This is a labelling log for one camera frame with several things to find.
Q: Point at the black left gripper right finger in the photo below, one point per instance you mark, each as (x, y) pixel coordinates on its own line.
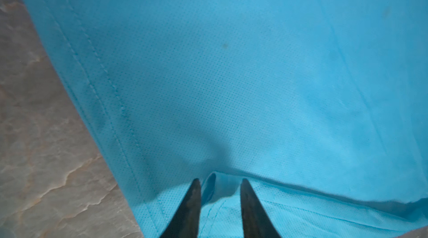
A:
(256, 222)

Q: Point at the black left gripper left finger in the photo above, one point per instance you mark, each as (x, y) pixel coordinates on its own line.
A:
(185, 222)

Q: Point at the teal t-shirt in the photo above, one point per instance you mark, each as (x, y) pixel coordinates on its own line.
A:
(321, 104)

